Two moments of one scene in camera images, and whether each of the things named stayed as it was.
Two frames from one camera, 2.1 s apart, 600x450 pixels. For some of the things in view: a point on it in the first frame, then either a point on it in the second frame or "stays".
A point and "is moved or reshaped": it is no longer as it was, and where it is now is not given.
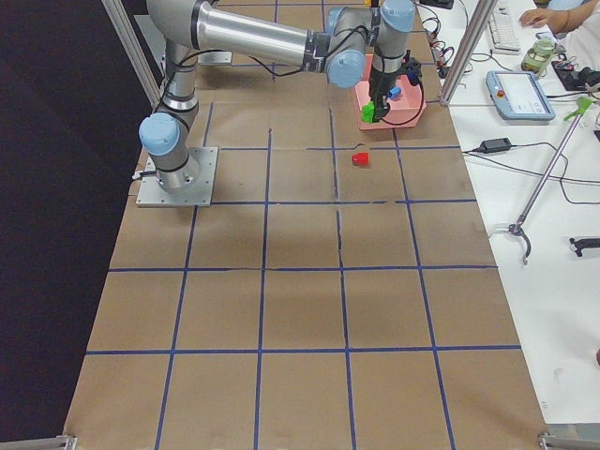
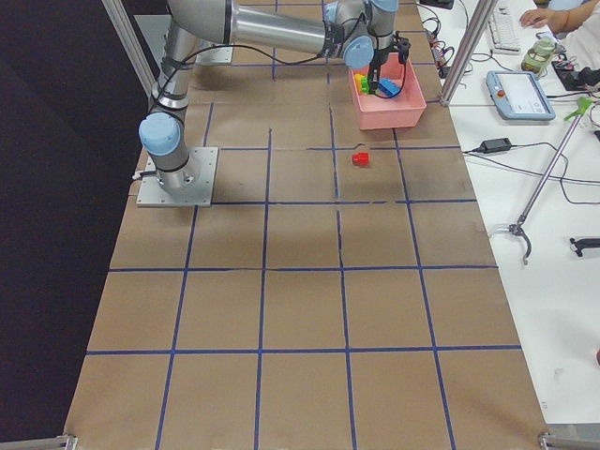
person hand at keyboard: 558,22 stays
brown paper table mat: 341,289 stays
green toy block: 367,112 is moved or reshaped
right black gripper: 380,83 to 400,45
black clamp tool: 585,243 stays
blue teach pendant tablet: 518,96 stays
